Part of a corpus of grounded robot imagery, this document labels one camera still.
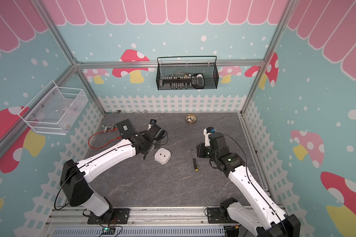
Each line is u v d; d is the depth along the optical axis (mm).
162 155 921
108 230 726
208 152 635
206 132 691
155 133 616
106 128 1091
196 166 896
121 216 750
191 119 1156
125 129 1084
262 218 392
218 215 737
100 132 1104
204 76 926
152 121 717
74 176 428
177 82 895
